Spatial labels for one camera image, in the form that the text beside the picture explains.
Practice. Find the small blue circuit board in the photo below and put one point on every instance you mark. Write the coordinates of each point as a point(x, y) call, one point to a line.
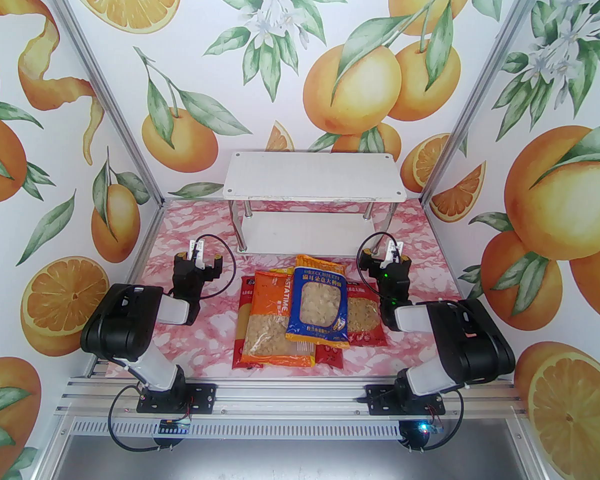
point(430, 428)
point(175, 425)

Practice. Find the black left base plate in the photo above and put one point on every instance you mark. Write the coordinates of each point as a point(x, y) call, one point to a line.
point(205, 398)

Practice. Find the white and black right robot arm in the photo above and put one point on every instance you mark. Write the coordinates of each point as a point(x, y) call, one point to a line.
point(470, 343)

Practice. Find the white two-tier shelf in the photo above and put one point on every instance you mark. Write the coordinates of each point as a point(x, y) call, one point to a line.
point(310, 173)

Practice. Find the perforated metal strip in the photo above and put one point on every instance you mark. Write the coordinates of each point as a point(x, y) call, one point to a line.
point(280, 429)

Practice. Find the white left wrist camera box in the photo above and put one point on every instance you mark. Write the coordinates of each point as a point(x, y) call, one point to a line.
point(197, 255)

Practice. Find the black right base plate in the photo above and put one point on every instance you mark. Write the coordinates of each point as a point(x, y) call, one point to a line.
point(377, 400)

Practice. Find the aluminium frame rail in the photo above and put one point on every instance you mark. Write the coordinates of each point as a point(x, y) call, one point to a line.
point(290, 398)

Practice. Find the blue orecchiette pasta bag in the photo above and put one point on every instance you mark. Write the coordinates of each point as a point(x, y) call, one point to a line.
point(317, 308)

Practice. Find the red spaghetti pack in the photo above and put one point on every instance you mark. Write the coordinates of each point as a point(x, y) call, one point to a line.
point(330, 358)

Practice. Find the aluminium corner post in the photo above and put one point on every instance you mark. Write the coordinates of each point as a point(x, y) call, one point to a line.
point(477, 93)
point(107, 93)

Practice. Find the yellow spaghetti pack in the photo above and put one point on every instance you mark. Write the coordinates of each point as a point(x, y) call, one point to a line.
point(300, 358)

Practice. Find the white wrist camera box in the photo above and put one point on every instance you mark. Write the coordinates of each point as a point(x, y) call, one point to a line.
point(392, 254)
point(197, 255)

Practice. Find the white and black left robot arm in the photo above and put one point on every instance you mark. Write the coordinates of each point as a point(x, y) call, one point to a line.
point(120, 323)

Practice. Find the red short pasta bag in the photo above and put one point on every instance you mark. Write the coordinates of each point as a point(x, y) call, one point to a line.
point(365, 318)

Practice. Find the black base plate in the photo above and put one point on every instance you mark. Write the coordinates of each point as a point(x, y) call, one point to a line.
point(377, 400)
point(205, 398)

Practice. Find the orange pasta bag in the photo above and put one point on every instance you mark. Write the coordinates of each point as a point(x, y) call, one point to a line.
point(265, 318)

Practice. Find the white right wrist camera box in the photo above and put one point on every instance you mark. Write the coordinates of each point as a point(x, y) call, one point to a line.
point(392, 254)

